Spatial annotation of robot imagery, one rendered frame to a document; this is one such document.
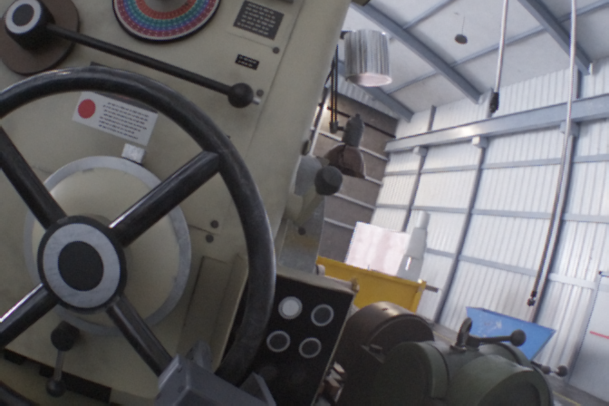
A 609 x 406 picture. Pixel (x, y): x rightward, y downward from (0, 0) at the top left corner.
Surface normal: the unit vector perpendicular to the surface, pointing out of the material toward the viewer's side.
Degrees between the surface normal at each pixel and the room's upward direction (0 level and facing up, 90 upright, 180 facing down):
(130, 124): 90
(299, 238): 69
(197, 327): 90
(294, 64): 90
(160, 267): 89
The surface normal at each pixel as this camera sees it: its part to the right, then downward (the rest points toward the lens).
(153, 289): 0.63, 0.25
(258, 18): 0.25, 0.00
